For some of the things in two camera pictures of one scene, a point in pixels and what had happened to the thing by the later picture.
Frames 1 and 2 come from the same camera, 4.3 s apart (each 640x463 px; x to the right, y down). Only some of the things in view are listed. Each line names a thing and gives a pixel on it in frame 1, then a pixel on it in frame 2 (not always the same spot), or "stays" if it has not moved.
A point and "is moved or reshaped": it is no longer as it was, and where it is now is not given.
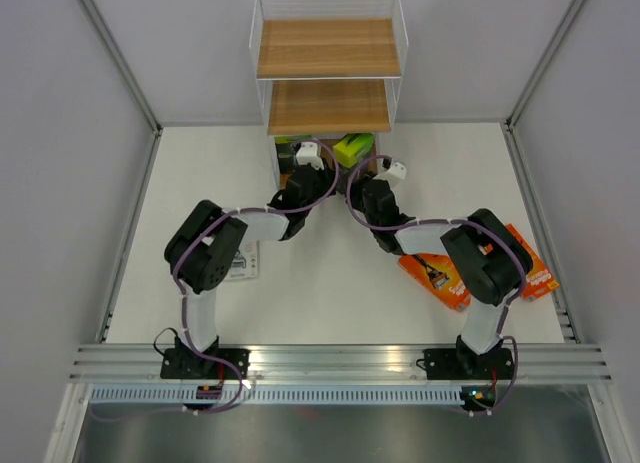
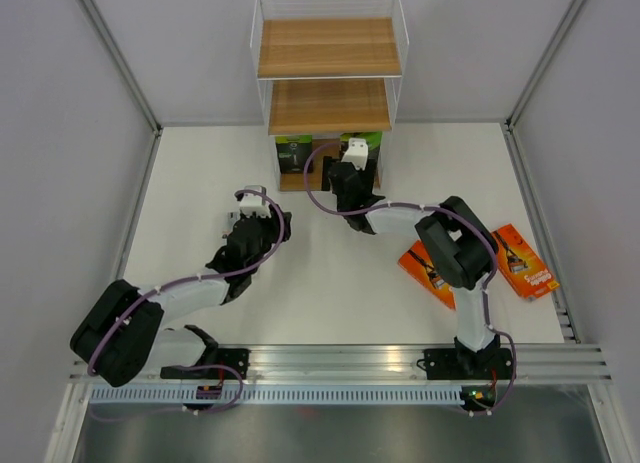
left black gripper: (329, 178) to (274, 223)
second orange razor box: (539, 279) stays
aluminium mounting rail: (343, 364) stays
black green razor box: (352, 148) is moved or reshaped
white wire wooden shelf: (329, 61) stays
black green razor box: (286, 151) stays
